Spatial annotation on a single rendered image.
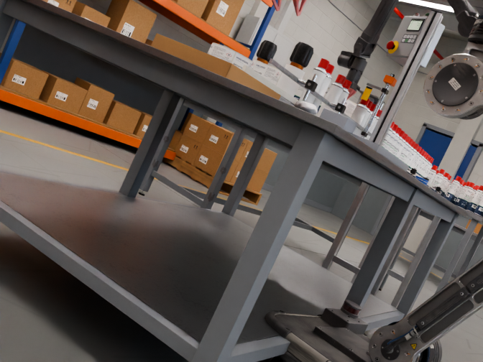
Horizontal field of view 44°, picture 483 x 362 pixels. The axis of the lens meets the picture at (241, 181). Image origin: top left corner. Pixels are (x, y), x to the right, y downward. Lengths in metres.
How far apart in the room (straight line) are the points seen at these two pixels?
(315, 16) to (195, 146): 3.42
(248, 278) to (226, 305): 0.08
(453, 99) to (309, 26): 7.35
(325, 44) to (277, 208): 8.30
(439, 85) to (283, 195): 0.80
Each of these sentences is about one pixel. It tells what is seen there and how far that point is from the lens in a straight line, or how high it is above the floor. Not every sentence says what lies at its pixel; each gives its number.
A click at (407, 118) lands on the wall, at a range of 11.15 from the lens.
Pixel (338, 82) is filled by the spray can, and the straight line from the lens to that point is 2.39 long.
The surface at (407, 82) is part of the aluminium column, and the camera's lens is 2.59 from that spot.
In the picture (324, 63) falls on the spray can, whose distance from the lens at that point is 2.21.
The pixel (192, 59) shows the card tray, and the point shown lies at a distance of 1.58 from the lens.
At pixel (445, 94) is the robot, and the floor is 1.09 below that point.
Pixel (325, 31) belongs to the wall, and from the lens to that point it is 9.55.
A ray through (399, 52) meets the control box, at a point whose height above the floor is 1.30.
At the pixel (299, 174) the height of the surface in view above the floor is 0.70.
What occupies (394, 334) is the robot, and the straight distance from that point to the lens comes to 1.87.
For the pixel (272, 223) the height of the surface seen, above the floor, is 0.57.
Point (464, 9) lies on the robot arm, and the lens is 2.44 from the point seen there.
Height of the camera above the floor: 0.74
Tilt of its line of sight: 5 degrees down
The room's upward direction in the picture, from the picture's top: 25 degrees clockwise
